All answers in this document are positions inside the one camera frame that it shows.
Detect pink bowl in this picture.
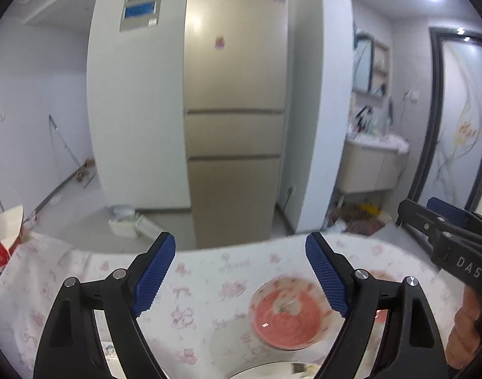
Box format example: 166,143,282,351
250,276,333,351

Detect beige vanity cabinet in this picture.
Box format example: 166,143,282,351
337,134,410,195

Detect grey wall panel blue windows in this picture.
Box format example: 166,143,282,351
119,0,163,33

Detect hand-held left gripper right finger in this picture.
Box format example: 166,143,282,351
305,232,450,379

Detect pink floral tablecloth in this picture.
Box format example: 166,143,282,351
0,231,465,379

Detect beige wall shelf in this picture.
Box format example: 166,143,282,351
372,40,392,100

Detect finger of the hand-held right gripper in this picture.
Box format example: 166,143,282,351
397,199,463,245
426,196,482,241

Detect beige refrigerator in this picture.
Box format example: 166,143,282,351
184,0,290,250

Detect black framed glass door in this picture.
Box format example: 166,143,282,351
407,27,482,224

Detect black phone stand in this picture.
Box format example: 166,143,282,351
355,105,374,125

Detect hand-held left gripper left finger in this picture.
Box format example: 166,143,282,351
33,232,176,379

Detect red and white cardboard box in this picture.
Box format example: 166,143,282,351
0,204,33,271

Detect person's right hand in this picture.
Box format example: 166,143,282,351
445,284,482,368

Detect white plate with cartoon print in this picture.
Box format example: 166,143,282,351
224,359,324,379

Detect bathroom mirror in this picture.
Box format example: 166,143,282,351
352,33,375,94

